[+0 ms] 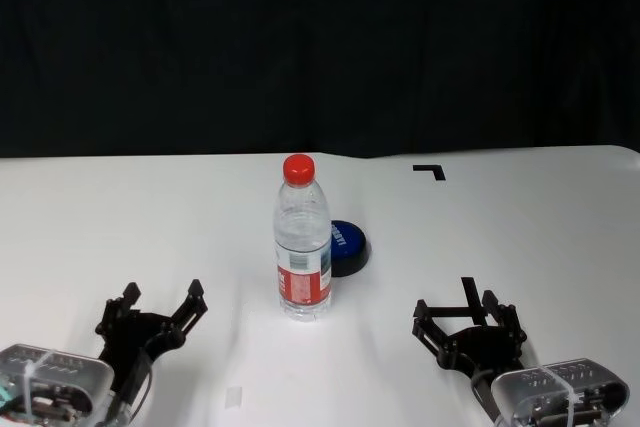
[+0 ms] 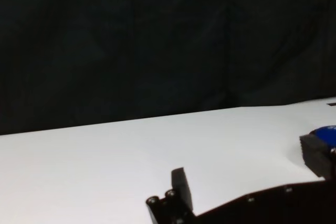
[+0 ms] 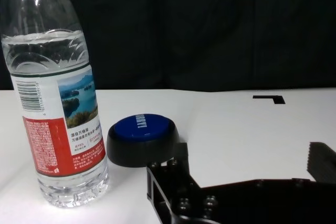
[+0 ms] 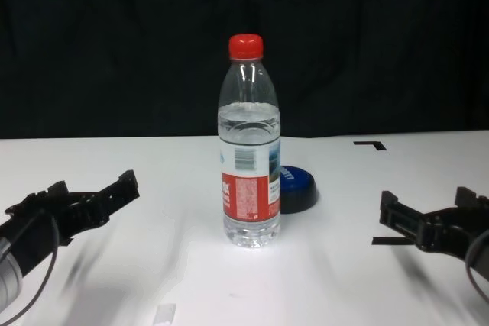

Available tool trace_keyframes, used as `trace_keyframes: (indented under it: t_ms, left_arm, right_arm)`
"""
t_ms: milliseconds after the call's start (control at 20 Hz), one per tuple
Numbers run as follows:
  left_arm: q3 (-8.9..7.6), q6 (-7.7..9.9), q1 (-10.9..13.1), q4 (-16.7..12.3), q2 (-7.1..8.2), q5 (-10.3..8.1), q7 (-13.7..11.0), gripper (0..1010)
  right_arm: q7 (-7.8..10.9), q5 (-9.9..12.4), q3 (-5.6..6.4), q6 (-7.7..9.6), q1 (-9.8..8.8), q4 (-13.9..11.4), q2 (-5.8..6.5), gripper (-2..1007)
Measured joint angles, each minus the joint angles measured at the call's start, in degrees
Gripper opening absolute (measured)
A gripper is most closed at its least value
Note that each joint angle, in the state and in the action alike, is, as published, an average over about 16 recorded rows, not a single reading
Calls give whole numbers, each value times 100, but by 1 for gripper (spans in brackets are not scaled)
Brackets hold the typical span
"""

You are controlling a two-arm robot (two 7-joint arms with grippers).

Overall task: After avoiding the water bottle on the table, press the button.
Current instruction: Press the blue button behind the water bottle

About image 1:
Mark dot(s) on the black curtain backdrop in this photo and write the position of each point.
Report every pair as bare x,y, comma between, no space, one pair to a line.
320,47

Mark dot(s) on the clear water bottle red cap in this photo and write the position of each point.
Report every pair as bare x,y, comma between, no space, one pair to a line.
302,227

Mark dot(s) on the small clear tape piece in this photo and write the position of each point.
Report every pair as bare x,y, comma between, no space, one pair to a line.
233,397

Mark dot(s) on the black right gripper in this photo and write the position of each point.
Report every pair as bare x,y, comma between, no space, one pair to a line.
482,349

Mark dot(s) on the blue push button black base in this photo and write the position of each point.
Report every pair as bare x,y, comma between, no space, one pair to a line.
351,243

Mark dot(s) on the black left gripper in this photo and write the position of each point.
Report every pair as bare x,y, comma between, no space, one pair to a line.
135,334

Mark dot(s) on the black L-shaped tape mark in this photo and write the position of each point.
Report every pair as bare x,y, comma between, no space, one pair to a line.
439,172

